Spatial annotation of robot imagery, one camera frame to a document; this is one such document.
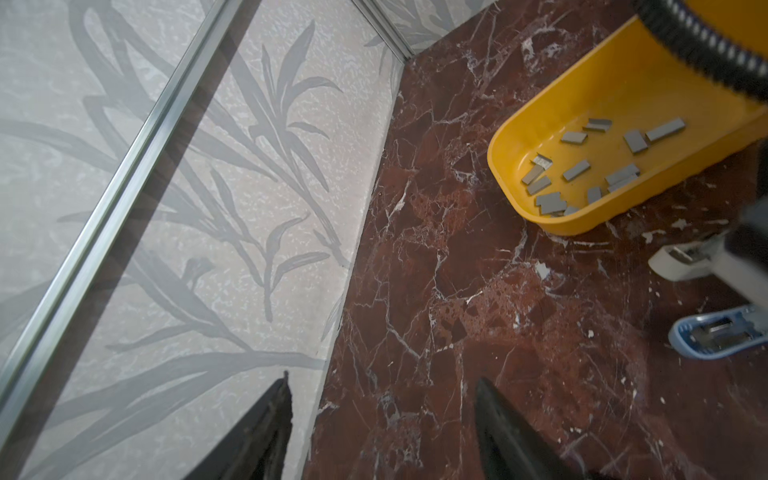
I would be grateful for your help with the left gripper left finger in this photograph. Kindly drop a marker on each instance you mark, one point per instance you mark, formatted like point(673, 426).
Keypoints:
point(256, 447)

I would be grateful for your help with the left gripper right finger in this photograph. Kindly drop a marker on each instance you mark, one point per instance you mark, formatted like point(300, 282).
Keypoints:
point(509, 447)

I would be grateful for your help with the yellow plastic tray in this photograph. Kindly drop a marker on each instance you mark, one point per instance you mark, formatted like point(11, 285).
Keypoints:
point(625, 86)

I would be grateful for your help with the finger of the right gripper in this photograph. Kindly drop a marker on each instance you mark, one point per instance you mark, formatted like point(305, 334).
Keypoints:
point(741, 261)

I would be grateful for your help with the white mini stapler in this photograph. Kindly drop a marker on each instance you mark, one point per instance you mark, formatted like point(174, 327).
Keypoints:
point(686, 261)

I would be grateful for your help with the blue mini stapler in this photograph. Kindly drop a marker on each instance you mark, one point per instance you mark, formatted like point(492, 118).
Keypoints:
point(720, 334)

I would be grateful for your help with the staple strip in tray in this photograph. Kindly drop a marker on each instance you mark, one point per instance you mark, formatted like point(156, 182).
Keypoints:
point(573, 137)
point(630, 170)
point(665, 130)
point(577, 170)

